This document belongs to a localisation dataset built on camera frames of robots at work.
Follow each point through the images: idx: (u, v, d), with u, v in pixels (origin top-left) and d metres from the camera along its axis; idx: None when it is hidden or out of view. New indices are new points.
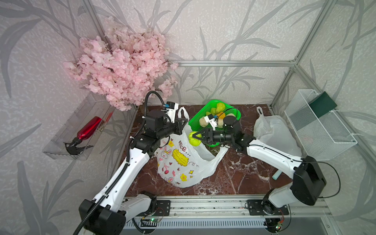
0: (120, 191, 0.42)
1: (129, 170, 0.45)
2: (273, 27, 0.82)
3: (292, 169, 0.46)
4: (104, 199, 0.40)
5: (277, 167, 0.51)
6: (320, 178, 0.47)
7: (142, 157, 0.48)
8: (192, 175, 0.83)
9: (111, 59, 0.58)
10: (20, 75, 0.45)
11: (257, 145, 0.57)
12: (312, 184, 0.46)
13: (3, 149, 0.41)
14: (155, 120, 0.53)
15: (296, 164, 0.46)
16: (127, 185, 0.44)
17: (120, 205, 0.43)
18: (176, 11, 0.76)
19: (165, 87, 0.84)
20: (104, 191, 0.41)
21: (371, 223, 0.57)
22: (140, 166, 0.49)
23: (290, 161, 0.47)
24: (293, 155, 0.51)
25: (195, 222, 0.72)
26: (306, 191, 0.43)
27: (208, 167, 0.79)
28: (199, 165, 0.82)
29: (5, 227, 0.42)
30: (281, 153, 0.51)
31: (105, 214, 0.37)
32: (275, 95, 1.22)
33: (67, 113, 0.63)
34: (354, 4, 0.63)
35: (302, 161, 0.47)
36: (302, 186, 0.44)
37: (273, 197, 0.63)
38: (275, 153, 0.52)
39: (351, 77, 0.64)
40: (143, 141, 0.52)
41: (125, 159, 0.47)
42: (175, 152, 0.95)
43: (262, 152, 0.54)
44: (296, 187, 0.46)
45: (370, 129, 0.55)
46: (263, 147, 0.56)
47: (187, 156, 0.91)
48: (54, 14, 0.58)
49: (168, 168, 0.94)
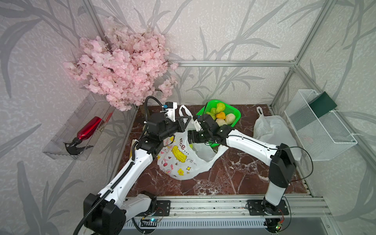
0: (124, 187, 0.44)
1: (134, 168, 0.47)
2: (273, 27, 0.82)
3: (268, 156, 0.48)
4: (109, 194, 0.41)
5: (257, 156, 0.53)
6: (293, 163, 0.51)
7: (147, 157, 0.51)
8: (189, 171, 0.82)
9: (111, 59, 0.58)
10: (20, 75, 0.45)
11: (236, 135, 0.58)
12: (286, 169, 0.49)
13: (3, 149, 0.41)
14: (156, 125, 0.55)
15: (272, 152, 0.49)
16: (130, 182, 0.46)
17: (122, 202, 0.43)
18: (176, 11, 0.76)
19: (165, 87, 0.84)
20: (109, 186, 0.43)
21: (371, 223, 0.57)
22: (144, 166, 0.51)
23: (267, 150, 0.50)
24: (269, 144, 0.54)
25: (196, 222, 0.72)
26: (281, 176, 0.47)
27: (205, 166, 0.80)
28: (197, 163, 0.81)
29: (5, 227, 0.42)
30: (258, 143, 0.53)
31: (109, 209, 0.38)
32: (275, 95, 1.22)
33: (67, 113, 0.63)
34: (354, 5, 0.63)
35: (277, 149, 0.50)
36: (277, 172, 0.47)
37: (268, 195, 0.64)
38: (249, 141, 0.54)
39: (351, 77, 0.64)
40: (148, 143, 0.55)
41: (131, 157, 0.50)
42: (175, 147, 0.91)
43: (240, 142, 0.55)
44: (273, 175, 0.49)
45: (370, 129, 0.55)
46: (242, 137, 0.56)
47: (186, 153, 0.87)
48: (55, 15, 0.58)
49: (167, 161, 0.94)
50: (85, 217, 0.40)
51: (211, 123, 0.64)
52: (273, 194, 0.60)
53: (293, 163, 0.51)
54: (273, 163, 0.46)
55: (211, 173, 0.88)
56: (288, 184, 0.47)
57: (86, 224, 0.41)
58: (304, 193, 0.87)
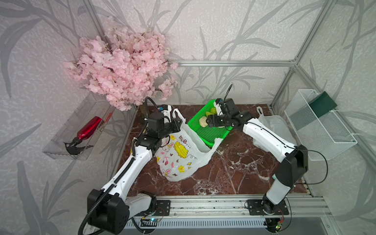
0: (127, 181, 0.45)
1: (135, 163, 0.49)
2: (273, 27, 0.82)
3: (283, 153, 0.47)
4: (113, 188, 0.42)
5: (271, 151, 0.52)
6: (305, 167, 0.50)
7: (147, 152, 0.53)
8: (190, 166, 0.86)
9: (111, 59, 0.58)
10: (20, 75, 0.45)
11: (255, 125, 0.56)
12: (295, 169, 0.49)
13: (3, 149, 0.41)
14: (157, 121, 0.58)
15: (288, 150, 0.48)
16: (132, 177, 0.47)
17: (125, 196, 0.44)
18: (175, 11, 0.76)
19: (165, 87, 0.84)
20: (112, 180, 0.44)
21: (371, 223, 0.57)
22: (145, 161, 0.53)
23: (284, 147, 0.49)
24: (287, 142, 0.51)
25: (196, 222, 0.72)
26: (289, 175, 0.46)
27: (205, 158, 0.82)
28: (197, 156, 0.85)
29: (5, 227, 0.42)
30: (276, 138, 0.51)
31: (114, 202, 0.39)
32: (275, 95, 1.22)
33: (67, 113, 0.63)
34: (354, 4, 0.63)
35: (294, 149, 0.50)
36: (287, 169, 0.46)
37: (269, 192, 0.64)
38: (269, 134, 0.53)
39: (351, 77, 0.64)
40: (147, 140, 0.56)
41: (131, 153, 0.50)
42: (176, 144, 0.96)
43: (258, 132, 0.54)
44: (281, 172, 0.49)
45: (370, 129, 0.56)
46: (261, 127, 0.55)
47: (188, 148, 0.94)
48: (54, 14, 0.58)
49: (168, 160, 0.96)
50: (89, 212, 0.40)
51: (231, 107, 0.64)
52: (275, 192, 0.61)
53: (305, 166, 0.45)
54: (286, 160, 0.45)
55: (211, 173, 0.88)
56: (293, 183, 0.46)
57: (90, 221, 0.41)
58: (304, 193, 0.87)
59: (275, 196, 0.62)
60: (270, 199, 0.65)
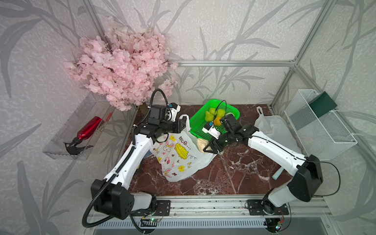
0: (129, 170, 0.44)
1: (136, 152, 0.48)
2: (273, 27, 0.82)
3: (294, 166, 0.45)
4: (115, 178, 0.42)
5: (281, 164, 0.49)
6: (321, 178, 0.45)
7: (147, 141, 0.51)
8: (190, 165, 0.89)
9: (111, 59, 0.58)
10: (20, 75, 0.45)
11: (260, 137, 0.55)
12: (311, 181, 0.46)
13: (3, 148, 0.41)
14: (159, 109, 0.60)
15: (299, 163, 0.45)
16: (134, 167, 0.47)
17: (128, 185, 0.44)
18: (176, 11, 0.76)
19: (166, 87, 0.84)
20: (114, 171, 0.43)
21: (371, 223, 0.57)
22: (145, 149, 0.52)
23: (293, 159, 0.46)
24: (296, 153, 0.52)
25: (196, 222, 0.72)
26: (304, 188, 0.43)
27: (205, 157, 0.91)
28: (197, 156, 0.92)
29: (5, 227, 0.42)
30: (285, 150, 0.49)
31: (118, 190, 0.39)
32: (275, 95, 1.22)
33: (67, 113, 0.63)
34: (354, 5, 0.63)
35: (306, 160, 0.48)
36: (301, 183, 0.43)
37: (271, 195, 0.64)
38: (275, 148, 0.50)
39: (351, 77, 0.64)
40: (146, 129, 0.54)
41: (131, 142, 0.50)
42: (177, 145, 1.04)
43: (264, 145, 0.52)
44: (294, 184, 0.46)
45: (370, 129, 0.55)
46: (266, 140, 0.53)
47: (188, 149, 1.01)
48: (55, 15, 0.58)
49: (169, 160, 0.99)
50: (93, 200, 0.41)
51: (232, 122, 0.63)
52: (276, 196, 0.61)
53: (319, 177, 0.47)
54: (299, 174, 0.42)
55: (211, 173, 0.88)
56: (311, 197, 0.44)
57: (96, 208, 0.42)
58: None
59: (279, 200, 0.61)
60: (271, 201, 0.64)
